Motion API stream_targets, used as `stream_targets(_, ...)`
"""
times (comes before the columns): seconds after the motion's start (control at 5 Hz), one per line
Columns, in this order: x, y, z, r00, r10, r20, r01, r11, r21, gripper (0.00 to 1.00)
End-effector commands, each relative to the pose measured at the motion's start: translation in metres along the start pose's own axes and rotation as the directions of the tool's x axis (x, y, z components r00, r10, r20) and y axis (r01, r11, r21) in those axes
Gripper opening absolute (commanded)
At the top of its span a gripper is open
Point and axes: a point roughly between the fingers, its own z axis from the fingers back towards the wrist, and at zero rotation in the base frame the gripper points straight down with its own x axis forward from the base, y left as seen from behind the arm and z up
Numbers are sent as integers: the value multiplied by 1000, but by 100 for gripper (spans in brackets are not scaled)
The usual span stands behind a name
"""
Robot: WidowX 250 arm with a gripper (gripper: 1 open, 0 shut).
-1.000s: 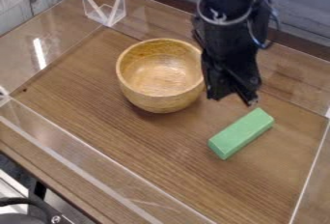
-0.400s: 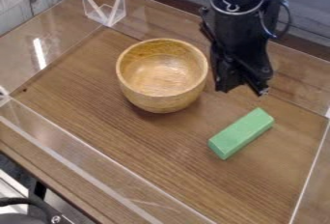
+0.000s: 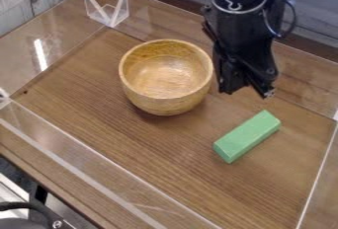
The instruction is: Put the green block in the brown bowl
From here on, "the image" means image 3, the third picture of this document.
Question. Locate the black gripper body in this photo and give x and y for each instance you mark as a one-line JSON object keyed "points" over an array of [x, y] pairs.
{"points": [[242, 29]]}

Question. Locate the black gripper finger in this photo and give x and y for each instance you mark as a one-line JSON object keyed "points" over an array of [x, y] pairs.
{"points": [[230, 74], [266, 90]]}

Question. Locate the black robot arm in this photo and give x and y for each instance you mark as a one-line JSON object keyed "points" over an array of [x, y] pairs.
{"points": [[243, 26]]}

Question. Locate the brown wooden bowl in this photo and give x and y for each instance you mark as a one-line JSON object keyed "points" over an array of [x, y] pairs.
{"points": [[166, 76]]}

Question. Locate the green rectangular block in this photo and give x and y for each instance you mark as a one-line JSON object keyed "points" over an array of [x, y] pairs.
{"points": [[235, 143]]}

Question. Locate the clear acrylic front wall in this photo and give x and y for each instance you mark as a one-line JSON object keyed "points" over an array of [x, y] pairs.
{"points": [[110, 195]]}

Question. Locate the black metal table bracket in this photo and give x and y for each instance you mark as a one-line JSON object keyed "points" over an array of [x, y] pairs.
{"points": [[41, 214]]}

